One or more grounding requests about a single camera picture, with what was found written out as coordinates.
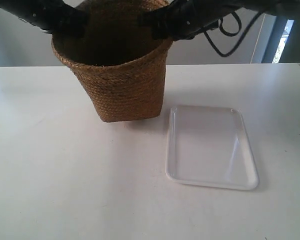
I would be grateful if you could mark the brown woven wicker basket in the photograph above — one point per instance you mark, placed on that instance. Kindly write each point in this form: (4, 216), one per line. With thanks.
(119, 65)

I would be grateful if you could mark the window with grey frame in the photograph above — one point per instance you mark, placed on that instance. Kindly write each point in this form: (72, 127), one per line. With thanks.
(278, 41)

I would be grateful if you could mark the white rectangular plastic tray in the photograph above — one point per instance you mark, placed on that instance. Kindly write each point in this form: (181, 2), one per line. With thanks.
(209, 147)

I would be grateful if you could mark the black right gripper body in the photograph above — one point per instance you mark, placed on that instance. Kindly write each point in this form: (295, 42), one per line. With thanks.
(181, 19)

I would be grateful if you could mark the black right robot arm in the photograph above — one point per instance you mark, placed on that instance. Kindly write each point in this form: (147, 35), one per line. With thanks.
(285, 8)

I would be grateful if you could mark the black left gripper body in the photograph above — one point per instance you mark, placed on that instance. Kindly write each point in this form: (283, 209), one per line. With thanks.
(54, 17)

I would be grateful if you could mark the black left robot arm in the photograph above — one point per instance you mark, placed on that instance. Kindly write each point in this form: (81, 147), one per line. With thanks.
(12, 7)

